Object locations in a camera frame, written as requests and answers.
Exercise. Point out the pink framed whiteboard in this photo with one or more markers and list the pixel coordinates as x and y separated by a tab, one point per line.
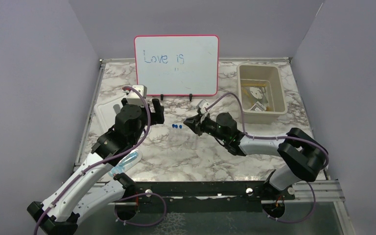
177	65

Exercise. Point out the small bag black granules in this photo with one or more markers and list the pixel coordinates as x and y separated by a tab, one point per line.
258	107

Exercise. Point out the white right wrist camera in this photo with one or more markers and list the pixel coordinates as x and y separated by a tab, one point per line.
202	106

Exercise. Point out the beige plastic bin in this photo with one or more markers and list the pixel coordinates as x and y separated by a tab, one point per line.
268	76

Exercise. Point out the bag of filter paper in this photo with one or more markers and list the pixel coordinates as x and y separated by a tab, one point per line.
258	94

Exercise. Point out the white plastic container lid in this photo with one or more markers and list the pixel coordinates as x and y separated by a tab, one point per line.
106	111

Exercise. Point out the blue item blister pack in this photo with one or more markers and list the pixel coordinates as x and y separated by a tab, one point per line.
126	163

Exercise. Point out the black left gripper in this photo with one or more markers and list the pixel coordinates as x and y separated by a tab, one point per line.
157	117

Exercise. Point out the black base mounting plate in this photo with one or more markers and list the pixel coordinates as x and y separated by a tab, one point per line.
193	197

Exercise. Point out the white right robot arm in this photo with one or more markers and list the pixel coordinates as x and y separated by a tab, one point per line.
304	157

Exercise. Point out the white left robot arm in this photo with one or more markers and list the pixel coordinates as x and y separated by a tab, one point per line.
101	178

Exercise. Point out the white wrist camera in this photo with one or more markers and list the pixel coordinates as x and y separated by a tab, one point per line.
136	95
202	106

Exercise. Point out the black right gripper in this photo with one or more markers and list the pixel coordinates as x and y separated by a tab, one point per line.
195	123

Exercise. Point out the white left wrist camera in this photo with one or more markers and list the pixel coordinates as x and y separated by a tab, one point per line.
136	95

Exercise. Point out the yellow rubber tubing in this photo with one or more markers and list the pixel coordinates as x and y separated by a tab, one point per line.
250	96

